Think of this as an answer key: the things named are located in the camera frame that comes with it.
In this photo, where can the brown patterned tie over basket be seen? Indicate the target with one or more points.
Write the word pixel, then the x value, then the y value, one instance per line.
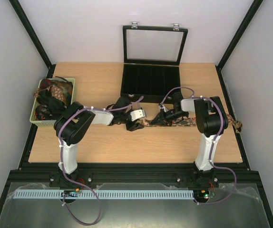
pixel 51 92

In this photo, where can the patterned paisley tie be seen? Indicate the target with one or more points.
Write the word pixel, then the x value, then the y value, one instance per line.
pixel 186 121

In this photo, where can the black compartment display box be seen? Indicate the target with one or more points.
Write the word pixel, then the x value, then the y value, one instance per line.
pixel 152 56

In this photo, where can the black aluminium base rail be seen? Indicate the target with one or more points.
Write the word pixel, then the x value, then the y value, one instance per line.
pixel 177 175

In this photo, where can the light blue slotted cable duct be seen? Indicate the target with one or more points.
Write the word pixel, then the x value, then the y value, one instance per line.
pixel 106 194

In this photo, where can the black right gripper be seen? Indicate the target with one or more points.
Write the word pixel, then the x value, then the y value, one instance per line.
pixel 166 115

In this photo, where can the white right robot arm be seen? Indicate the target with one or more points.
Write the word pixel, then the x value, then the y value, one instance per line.
pixel 211 121

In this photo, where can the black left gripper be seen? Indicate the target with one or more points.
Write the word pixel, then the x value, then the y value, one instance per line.
pixel 134 127

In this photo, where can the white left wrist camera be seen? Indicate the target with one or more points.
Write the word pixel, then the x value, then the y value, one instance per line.
pixel 137 114

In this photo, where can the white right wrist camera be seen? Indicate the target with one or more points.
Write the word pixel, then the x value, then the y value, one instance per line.
pixel 162 107

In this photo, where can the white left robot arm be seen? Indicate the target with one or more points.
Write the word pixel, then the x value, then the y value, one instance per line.
pixel 71 127

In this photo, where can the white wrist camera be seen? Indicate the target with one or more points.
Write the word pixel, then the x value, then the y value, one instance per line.
pixel 137 114
pixel 162 107

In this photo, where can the dark ties in basket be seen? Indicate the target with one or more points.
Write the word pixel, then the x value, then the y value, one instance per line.
pixel 53 104

